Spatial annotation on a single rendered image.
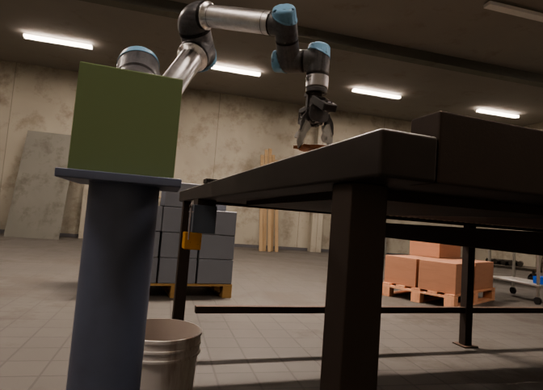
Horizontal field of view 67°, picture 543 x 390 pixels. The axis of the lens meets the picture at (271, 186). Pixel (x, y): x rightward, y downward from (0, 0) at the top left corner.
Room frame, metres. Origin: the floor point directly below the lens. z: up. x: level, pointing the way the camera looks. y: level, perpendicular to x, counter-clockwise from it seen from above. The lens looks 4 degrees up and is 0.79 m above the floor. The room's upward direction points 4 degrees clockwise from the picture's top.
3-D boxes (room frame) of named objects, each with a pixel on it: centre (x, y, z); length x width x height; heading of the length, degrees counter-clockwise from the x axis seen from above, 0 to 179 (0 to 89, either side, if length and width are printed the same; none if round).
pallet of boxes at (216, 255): (4.20, 0.94, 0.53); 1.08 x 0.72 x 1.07; 112
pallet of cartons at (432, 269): (5.08, -2.13, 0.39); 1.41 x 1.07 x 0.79; 123
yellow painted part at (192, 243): (2.01, 0.36, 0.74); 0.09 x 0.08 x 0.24; 19
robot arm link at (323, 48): (1.34, -0.12, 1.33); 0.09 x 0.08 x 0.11; 77
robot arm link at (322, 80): (1.34, -0.12, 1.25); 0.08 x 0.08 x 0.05
